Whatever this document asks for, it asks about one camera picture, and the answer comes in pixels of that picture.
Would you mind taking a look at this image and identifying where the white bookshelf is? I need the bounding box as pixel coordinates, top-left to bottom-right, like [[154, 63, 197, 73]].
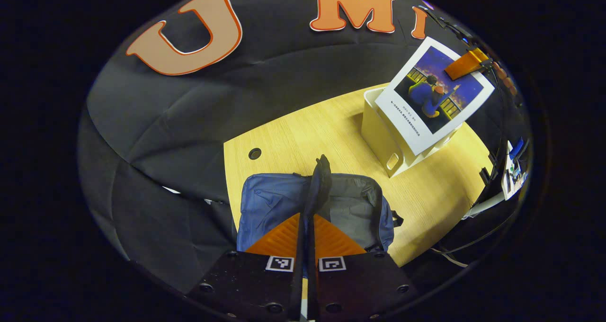
[[361, 86, 462, 178]]

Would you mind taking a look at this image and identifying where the black backdrop cloth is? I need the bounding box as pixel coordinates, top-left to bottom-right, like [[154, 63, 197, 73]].
[[78, 0, 531, 294]]

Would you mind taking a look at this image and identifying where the blue schoolbag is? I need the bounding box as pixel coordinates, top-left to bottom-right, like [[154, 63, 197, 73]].
[[236, 154, 404, 266]]

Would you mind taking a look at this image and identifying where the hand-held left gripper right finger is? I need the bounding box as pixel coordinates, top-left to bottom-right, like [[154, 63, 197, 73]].
[[310, 213, 419, 320]]

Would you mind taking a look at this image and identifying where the white cable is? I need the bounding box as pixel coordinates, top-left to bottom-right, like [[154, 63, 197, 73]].
[[431, 246, 469, 268]]

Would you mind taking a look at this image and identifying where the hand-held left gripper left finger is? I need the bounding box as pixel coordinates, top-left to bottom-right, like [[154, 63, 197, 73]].
[[187, 212, 304, 320]]

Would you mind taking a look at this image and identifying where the white metal bar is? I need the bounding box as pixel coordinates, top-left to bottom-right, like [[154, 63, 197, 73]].
[[463, 192, 505, 218]]

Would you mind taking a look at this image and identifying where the white electronics board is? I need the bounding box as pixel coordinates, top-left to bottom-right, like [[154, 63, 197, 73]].
[[501, 140, 528, 200]]

